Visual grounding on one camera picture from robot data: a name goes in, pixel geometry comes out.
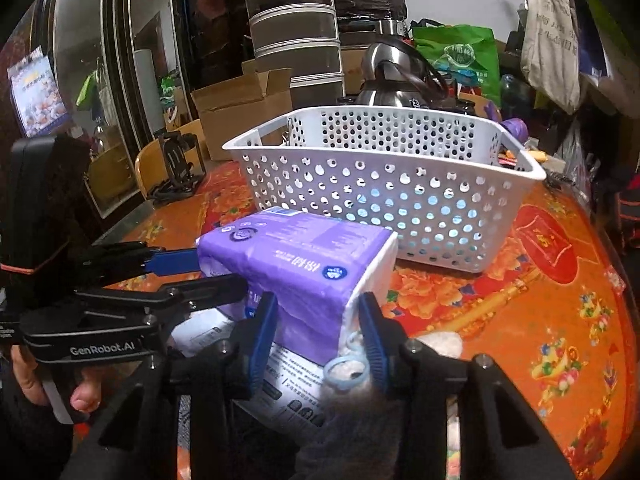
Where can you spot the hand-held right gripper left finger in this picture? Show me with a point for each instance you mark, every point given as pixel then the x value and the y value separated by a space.
pixel 262 342

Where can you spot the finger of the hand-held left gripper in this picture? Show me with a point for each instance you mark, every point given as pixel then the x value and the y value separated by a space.
pixel 210 287
pixel 170 261

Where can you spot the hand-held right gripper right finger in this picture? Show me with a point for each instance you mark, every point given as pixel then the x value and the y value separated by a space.
pixel 372 347

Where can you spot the grey cloth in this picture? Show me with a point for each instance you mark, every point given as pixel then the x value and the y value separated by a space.
pixel 350 440

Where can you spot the purple tissue pack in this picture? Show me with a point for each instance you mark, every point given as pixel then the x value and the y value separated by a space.
pixel 300 255

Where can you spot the white perforated plastic basket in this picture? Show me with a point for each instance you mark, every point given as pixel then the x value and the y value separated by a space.
pixel 380 180

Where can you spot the person's left hand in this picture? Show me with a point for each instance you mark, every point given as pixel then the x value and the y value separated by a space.
pixel 84 394

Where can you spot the white fluffy cloth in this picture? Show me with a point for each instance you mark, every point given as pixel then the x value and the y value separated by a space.
pixel 445 342

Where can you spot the yellow plastic chair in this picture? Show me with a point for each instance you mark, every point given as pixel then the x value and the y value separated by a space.
pixel 146 166

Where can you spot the black metal stand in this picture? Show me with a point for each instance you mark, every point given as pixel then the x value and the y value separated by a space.
pixel 175 160

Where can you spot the orange floral tablecloth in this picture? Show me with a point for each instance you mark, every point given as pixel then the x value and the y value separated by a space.
pixel 525 310

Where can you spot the open cardboard box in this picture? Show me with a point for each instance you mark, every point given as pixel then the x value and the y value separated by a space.
pixel 235 115

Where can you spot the mirrored wardrobe door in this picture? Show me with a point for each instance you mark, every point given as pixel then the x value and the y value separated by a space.
pixel 150 35

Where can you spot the purple plastic object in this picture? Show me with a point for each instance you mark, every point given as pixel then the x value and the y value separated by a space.
pixel 515 129

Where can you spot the small cardboard box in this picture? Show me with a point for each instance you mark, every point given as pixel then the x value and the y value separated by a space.
pixel 351 67

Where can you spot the grey stacked drawer unit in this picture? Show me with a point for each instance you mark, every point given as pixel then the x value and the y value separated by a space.
pixel 295 30

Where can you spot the stainless steel kettle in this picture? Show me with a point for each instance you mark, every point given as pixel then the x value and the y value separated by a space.
pixel 390 67

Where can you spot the clear plastic bottle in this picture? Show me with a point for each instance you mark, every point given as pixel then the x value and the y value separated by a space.
pixel 514 96

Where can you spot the green shopping bag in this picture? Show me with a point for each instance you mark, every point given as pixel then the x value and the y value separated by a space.
pixel 465 55

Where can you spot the beige canvas tote bag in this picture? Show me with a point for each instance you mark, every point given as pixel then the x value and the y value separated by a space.
pixel 550 35

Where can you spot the dark blue bag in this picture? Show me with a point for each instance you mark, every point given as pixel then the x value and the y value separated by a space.
pixel 594 45

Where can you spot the wall poster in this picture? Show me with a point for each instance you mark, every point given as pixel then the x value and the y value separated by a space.
pixel 37 95

